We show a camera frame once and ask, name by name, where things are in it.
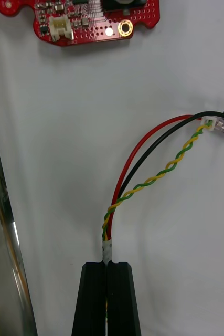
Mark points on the steel tray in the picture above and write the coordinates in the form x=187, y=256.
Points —
x=1, y=236

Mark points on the round red circuit board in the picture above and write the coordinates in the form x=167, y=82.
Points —
x=90, y=29

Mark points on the white sheet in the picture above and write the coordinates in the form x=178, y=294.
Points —
x=64, y=131

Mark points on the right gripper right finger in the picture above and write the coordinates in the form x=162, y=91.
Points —
x=122, y=302

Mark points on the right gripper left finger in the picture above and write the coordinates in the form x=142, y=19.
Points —
x=92, y=302

